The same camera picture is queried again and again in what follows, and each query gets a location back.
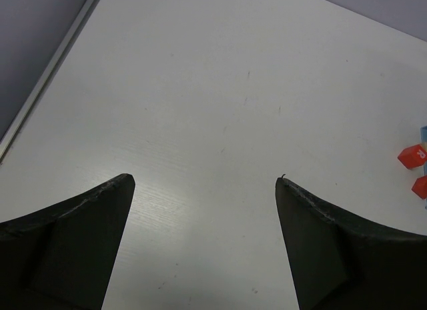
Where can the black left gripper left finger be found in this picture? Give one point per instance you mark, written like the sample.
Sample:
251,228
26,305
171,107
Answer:
62,256

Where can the aluminium table edge rail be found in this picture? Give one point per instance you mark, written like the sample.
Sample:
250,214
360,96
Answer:
36,36

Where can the plain red wood block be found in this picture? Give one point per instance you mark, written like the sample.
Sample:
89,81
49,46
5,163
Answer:
420,187

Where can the red cube letter R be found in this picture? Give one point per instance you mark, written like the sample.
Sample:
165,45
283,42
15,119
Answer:
413,157

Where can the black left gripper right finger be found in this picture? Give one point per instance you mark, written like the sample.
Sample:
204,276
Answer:
340,260

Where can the light blue plastic box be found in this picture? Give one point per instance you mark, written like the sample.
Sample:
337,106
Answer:
423,137

